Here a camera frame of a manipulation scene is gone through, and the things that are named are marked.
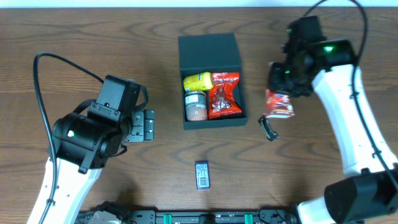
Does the left black cable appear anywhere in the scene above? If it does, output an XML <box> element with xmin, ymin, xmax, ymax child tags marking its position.
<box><xmin>32</xmin><ymin>52</ymin><xmax>105</xmax><ymax>224</ymax></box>

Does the dark green open box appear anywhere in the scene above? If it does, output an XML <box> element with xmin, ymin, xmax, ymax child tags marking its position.
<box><xmin>178</xmin><ymin>33</ymin><xmax>249</xmax><ymax>130</ymax></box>

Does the black mounting rail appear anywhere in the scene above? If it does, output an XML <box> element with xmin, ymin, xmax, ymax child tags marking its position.
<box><xmin>74</xmin><ymin>202</ymin><xmax>300</xmax><ymax>224</ymax></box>

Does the small blue packet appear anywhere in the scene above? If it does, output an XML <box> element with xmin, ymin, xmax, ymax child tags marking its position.
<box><xmin>195</xmin><ymin>162</ymin><xmax>210</xmax><ymax>190</ymax></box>

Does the red Hello Panda box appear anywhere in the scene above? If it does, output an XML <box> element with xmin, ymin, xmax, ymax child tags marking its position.
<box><xmin>264</xmin><ymin>90</ymin><xmax>295</xmax><ymax>118</ymax></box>

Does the red candy bag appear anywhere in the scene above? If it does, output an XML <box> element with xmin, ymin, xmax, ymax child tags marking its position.
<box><xmin>208</xmin><ymin>72</ymin><xmax>242</xmax><ymax>119</ymax></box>

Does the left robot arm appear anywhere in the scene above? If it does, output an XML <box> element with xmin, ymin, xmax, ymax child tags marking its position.
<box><xmin>28</xmin><ymin>75</ymin><xmax>154</xmax><ymax>223</ymax></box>

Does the right black cable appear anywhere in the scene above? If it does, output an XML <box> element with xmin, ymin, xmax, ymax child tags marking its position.
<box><xmin>303</xmin><ymin>0</ymin><xmax>398</xmax><ymax>190</ymax></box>

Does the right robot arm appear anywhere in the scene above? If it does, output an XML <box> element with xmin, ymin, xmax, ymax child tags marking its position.
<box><xmin>268</xmin><ymin>16</ymin><xmax>397</xmax><ymax>223</ymax></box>

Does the black folded clip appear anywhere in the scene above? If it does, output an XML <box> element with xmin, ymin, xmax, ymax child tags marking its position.
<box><xmin>258</xmin><ymin>116</ymin><xmax>279</xmax><ymax>141</ymax></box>

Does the yellow small can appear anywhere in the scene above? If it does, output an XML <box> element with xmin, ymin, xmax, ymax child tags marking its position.
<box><xmin>183</xmin><ymin>72</ymin><xmax>214</xmax><ymax>91</ymax></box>

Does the black cable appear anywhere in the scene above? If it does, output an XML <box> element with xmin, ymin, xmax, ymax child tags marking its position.
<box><xmin>303</xmin><ymin>0</ymin><xmax>398</xmax><ymax>190</ymax></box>
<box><xmin>32</xmin><ymin>52</ymin><xmax>105</xmax><ymax>224</ymax></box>

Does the red Pringles can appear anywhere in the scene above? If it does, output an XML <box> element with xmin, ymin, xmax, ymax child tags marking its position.
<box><xmin>184</xmin><ymin>91</ymin><xmax>208</xmax><ymax>121</ymax></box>

